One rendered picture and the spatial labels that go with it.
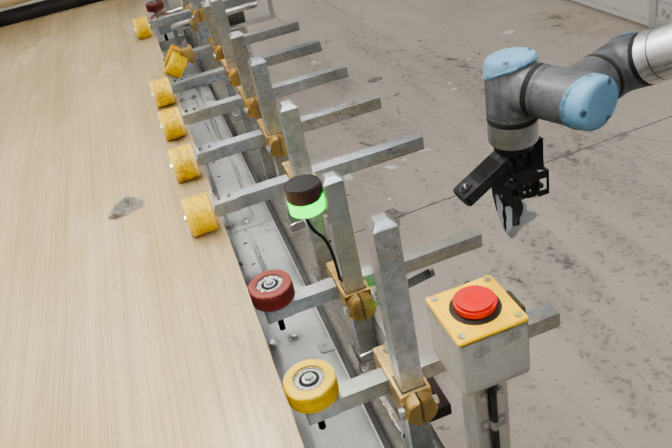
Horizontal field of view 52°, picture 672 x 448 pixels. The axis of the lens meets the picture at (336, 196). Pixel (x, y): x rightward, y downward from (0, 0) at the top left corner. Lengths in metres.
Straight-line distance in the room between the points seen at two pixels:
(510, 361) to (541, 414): 1.49
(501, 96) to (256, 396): 0.63
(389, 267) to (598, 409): 1.35
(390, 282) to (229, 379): 0.32
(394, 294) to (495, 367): 0.30
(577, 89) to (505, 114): 0.15
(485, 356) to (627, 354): 1.70
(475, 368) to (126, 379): 0.68
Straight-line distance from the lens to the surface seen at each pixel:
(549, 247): 2.72
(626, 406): 2.19
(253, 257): 1.82
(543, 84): 1.16
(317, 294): 1.27
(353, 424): 1.36
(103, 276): 1.43
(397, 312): 0.95
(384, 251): 0.89
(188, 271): 1.35
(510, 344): 0.65
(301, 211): 1.10
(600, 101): 1.15
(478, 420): 0.73
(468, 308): 0.64
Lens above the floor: 1.66
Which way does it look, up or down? 32 degrees down
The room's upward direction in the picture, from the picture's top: 12 degrees counter-clockwise
